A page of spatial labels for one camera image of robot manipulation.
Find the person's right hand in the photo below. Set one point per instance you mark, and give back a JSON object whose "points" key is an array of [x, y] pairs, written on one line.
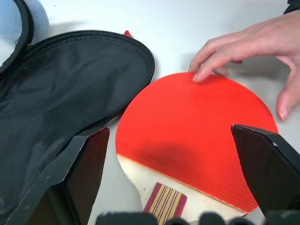
{"points": [[257, 42]]}

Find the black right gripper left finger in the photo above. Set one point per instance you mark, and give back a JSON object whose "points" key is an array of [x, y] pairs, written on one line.
{"points": [[70, 187]]}

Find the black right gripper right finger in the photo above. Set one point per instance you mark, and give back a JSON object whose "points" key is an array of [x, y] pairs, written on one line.
{"points": [[269, 168]]}

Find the red black mesh pouch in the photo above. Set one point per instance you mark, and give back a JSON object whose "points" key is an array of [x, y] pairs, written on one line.
{"points": [[58, 82]]}

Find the person in black jacket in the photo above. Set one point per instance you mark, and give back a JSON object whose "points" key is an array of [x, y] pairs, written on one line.
{"points": [[294, 4]]}

